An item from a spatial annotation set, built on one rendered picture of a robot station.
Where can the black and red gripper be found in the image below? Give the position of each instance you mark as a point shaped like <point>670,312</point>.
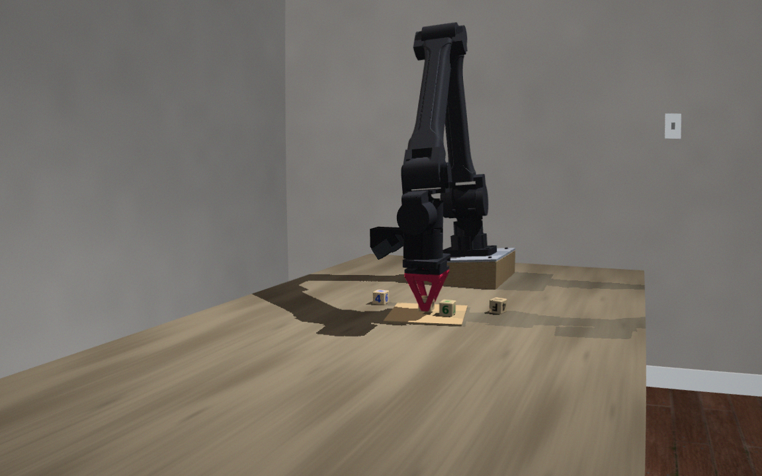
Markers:
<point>427,267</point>

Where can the beige flat mat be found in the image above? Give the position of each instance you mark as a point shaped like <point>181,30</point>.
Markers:
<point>407,313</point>

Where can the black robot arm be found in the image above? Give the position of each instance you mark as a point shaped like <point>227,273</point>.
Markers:
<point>439,99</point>

